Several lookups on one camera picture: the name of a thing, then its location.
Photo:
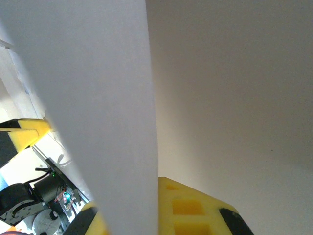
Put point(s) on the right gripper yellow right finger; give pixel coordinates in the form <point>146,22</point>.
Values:
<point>190,210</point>

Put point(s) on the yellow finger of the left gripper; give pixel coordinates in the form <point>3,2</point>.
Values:
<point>24,139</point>
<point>31,124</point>

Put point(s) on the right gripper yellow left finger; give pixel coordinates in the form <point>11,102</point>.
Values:
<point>88,220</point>

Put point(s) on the white paper sheet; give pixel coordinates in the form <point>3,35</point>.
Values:
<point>97,98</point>

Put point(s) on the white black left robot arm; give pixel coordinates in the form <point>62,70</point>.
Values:
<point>14,198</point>

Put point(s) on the black controller board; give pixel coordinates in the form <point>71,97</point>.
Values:
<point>66,198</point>

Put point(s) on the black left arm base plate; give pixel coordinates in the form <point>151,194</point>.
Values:
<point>56,169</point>

